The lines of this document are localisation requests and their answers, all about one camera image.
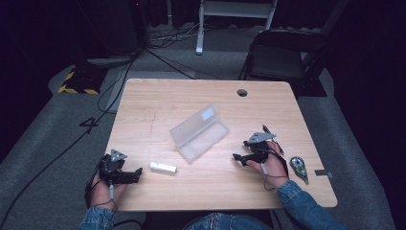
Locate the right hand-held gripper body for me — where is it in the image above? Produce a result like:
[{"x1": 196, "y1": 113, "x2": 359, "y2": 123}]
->
[{"x1": 242, "y1": 131, "x2": 278, "y2": 165}]

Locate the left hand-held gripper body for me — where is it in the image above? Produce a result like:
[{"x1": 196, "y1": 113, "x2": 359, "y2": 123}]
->
[{"x1": 98, "y1": 149, "x2": 136, "y2": 186}]

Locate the dark grey pen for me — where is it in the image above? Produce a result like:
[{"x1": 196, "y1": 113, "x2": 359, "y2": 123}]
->
[{"x1": 261, "y1": 124, "x2": 285, "y2": 157}]

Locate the grey green correction tape dispenser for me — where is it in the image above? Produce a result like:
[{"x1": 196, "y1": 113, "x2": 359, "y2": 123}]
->
[{"x1": 289, "y1": 155, "x2": 310, "y2": 186}]

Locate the clear plastic pencil case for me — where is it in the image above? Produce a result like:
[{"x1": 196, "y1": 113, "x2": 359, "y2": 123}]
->
[{"x1": 169, "y1": 103, "x2": 231, "y2": 164}]

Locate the person's right hand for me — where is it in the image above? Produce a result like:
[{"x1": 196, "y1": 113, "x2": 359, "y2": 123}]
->
[{"x1": 247, "y1": 141, "x2": 290, "y2": 190}]

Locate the person's left hand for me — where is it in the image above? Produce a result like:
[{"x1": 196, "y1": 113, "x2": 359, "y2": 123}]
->
[{"x1": 89, "y1": 173, "x2": 127, "y2": 212}]

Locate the white eraser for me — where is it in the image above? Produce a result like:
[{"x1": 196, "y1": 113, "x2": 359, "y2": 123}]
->
[{"x1": 148, "y1": 161, "x2": 178, "y2": 175}]

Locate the person's denim lap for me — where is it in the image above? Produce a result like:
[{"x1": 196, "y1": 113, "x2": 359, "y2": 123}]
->
[{"x1": 183, "y1": 212, "x2": 273, "y2": 230}]

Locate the grey tape strip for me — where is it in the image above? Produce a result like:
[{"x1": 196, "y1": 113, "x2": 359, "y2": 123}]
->
[{"x1": 314, "y1": 169, "x2": 334, "y2": 179}]

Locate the black folding chair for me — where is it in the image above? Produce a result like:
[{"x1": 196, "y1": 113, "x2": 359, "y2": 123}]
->
[{"x1": 237, "y1": 28, "x2": 330, "y2": 99}]

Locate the black yellow striped base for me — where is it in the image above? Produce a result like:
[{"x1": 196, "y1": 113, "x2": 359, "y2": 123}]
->
[{"x1": 57, "y1": 64, "x2": 108, "y2": 96}]

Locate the grey right gripper cable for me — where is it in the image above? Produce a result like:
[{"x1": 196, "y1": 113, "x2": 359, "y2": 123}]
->
[{"x1": 259, "y1": 162, "x2": 290, "y2": 192}]

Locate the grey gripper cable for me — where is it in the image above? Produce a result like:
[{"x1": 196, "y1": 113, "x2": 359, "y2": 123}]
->
[
  {"x1": 259, "y1": 162, "x2": 290, "y2": 192},
  {"x1": 91, "y1": 183, "x2": 120, "y2": 213}
]

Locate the grey left gripper cable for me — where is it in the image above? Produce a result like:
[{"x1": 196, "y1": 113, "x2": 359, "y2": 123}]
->
[{"x1": 91, "y1": 183, "x2": 120, "y2": 213}]

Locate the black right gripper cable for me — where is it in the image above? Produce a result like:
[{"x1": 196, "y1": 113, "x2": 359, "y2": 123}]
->
[{"x1": 269, "y1": 148, "x2": 290, "y2": 177}]

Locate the long black floor cable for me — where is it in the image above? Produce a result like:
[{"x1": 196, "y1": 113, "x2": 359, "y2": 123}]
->
[{"x1": 0, "y1": 47, "x2": 143, "y2": 226}]

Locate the thin black floor cable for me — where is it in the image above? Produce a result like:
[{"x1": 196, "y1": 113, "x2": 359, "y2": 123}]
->
[{"x1": 145, "y1": 47, "x2": 222, "y2": 81}]

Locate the white metal desk frame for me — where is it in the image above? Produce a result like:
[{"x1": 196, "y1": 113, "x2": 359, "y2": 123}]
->
[{"x1": 194, "y1": 0, "x2": 279, "y2": 57}]

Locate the bundle of floor cables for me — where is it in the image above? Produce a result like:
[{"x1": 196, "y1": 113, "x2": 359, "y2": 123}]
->
[{"x1": 147, "y1": 21, "x2": 206, "y2": 50}]

